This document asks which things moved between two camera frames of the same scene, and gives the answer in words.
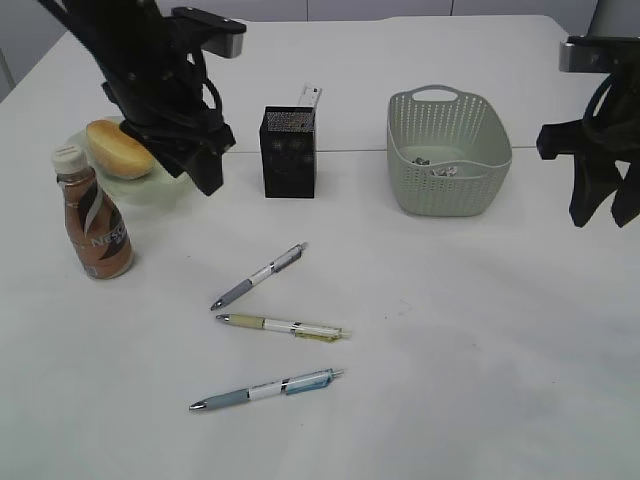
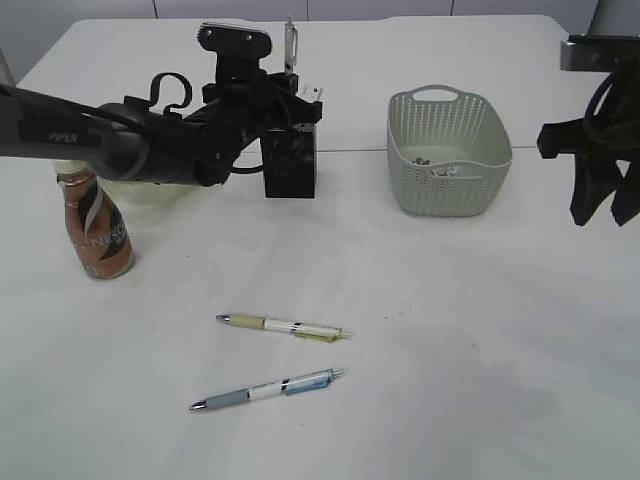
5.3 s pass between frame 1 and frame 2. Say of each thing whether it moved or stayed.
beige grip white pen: stayed
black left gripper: moved
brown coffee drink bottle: stayed
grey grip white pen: moved
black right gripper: stayed
